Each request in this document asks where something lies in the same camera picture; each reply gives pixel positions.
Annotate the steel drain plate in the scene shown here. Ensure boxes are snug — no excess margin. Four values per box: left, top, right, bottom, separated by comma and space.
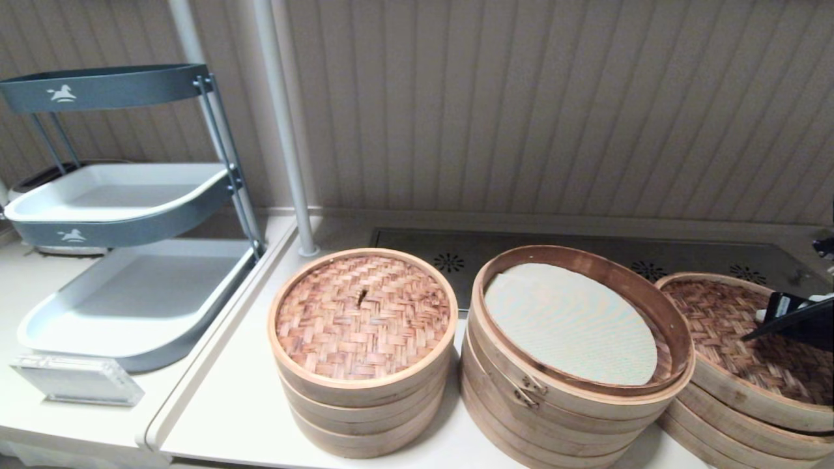
369, 227, 833, 312

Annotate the small woven bamboo steamer lid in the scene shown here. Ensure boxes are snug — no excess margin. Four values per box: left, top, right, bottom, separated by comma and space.
267, 248, 458, 408

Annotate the small bamboo steamer basket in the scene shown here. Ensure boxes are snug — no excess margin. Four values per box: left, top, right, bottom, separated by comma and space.
287, 391, 449, 459
276, 355, 453, 437

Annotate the grey-blue white-lined rack tray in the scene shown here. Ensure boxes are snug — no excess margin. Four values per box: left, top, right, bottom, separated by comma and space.
16, 236, 260, 373

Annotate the white steamer liner sheet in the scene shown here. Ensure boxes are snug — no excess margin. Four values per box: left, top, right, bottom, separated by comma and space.
483, 262, 659, 386

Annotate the clear acrylic warning sign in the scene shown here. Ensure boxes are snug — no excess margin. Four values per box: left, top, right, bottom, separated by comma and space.
9, 352, 145, 408

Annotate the large woven bamboo steamer lid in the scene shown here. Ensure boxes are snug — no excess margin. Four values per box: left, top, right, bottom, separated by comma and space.
655, 272, 834, 434

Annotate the grey-blue metal rack frame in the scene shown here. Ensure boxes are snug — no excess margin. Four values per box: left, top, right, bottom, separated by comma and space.
31, 74, 266, 259

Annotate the grey-blue rack tray horse logo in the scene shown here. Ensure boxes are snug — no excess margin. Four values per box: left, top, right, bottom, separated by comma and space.
0, 63, 210, 115
3, 162, 235, 248

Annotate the white support pole with flange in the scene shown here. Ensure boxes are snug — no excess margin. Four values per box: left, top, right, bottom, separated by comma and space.
252, 0, 321, 258

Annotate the bamboo steamer with liner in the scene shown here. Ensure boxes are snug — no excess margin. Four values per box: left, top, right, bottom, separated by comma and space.
469, 245, 696, 437

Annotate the large bamboo steamer basket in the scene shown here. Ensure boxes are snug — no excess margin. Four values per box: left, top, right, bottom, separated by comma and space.
654, 407, 834, 469
459, 365, 659, 469

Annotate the right bamboo steamer stack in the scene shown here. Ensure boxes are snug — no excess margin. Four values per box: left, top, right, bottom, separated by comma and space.
666, 381, 834, 461

